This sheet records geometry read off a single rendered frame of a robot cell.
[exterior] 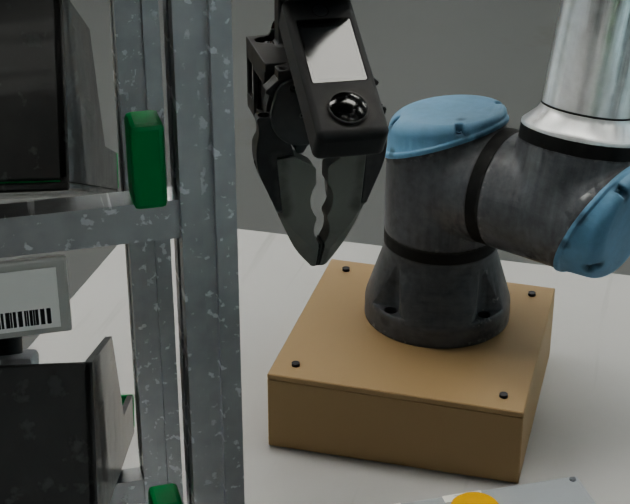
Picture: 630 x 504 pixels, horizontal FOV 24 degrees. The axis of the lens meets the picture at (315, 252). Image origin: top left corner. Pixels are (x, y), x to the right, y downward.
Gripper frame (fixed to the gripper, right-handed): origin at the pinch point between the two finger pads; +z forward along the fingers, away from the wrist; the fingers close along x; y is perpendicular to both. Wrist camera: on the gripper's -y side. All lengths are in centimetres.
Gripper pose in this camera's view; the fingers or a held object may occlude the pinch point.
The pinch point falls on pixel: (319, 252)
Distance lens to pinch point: 101.9
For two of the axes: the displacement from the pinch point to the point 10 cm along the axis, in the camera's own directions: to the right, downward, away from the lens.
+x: -9.7, 1.1, -2.2
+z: 0.0, 8.9, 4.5
